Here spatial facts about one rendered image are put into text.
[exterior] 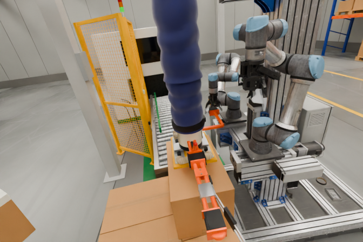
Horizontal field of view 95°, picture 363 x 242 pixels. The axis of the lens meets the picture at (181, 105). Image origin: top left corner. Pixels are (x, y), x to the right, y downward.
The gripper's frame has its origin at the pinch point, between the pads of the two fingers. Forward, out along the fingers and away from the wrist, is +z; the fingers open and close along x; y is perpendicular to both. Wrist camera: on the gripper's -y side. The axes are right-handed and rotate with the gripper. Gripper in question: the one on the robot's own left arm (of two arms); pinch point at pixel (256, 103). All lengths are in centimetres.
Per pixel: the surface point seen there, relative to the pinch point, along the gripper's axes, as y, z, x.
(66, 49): 139, -29, -126
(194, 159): 29.7, 32.3, -6.8
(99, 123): 134, 61, -126
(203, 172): 27.0, 32.6, 3.0
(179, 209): 43, 66, -2
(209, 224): 30, 32, 28
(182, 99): 31.3, 2.3, -23.9
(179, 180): 41, 58, -17
